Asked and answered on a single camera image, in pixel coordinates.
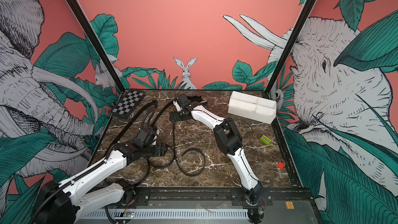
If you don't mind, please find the red cube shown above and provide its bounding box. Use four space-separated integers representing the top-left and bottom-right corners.
277 162 285 170

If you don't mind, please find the black frame post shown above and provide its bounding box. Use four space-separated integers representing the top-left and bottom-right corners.
66 0 125 94
264 0 330 95

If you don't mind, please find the orange warning sticker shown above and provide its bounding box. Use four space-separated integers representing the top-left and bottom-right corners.
285 201 294 209

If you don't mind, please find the black white checkerboard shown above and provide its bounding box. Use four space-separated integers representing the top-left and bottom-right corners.
110 89 145 119

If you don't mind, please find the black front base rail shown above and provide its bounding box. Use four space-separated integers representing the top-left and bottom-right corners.
90 186 315 207

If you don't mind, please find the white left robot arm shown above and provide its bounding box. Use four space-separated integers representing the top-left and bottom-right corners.
30 127 167 224

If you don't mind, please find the white slotted cable duct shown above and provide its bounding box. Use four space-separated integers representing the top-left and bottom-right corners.
81 209 250 220

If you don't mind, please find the black frame post right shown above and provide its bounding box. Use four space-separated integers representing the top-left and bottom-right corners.
264 0 330 95

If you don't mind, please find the green yellow block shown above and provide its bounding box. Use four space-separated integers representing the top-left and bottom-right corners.
260 135 272 146

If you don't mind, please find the black frame post left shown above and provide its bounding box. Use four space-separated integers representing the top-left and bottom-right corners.
66 0 125 94

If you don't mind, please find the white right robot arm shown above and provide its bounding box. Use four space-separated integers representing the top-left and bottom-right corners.
170 94 264 205

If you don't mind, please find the white divided storage box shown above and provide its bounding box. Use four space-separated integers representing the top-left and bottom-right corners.
228 91 277 124

